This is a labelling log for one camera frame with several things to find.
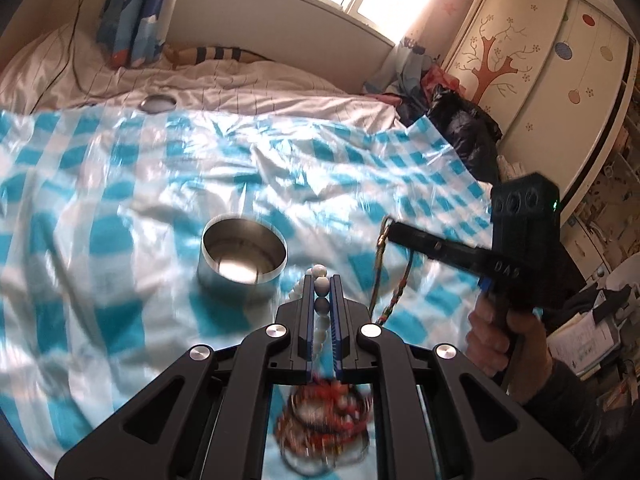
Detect white bead bracelet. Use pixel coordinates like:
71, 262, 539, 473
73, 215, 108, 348
290, 263, 335, 376

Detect person's right hand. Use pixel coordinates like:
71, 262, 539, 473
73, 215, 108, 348
465, 294, 553, 404

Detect cluttered shelf with papers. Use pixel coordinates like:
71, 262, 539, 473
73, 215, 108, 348
549, 119, 639, 411

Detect black plastic bag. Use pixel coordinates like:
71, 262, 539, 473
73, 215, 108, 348
427, 84, 502, 185

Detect round silver metal tin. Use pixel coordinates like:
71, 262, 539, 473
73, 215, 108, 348
196, 214, 288, 306

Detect blue white checkered plastic sheet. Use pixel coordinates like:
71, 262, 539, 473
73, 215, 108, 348
0, 106, 497, 480

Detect pile of colourful clothes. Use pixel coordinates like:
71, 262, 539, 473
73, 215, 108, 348
362, 37, 465, 126

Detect white wardrobe with tree decal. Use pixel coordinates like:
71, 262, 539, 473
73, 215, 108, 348
446, 0, 639, 219

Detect round silver tin lid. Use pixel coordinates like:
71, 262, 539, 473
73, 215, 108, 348
139, 94, 177, 115

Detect yellow black striped pillow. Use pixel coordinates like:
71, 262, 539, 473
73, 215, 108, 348
163, 46, 269, 66

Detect white striped bed duvet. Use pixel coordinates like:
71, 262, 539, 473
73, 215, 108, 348
1, 25, 400, 133

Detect blue patterned curtain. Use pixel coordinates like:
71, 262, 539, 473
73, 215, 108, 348
96, 0, 164, 70

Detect black camera box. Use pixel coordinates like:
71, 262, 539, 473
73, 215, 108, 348
490, 172, 560, 262

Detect pile of mixed bracelets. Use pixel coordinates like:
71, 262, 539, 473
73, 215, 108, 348
273, 381, 376, 478

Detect black charging cable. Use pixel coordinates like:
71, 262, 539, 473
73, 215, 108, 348
29, 0, 124, 116

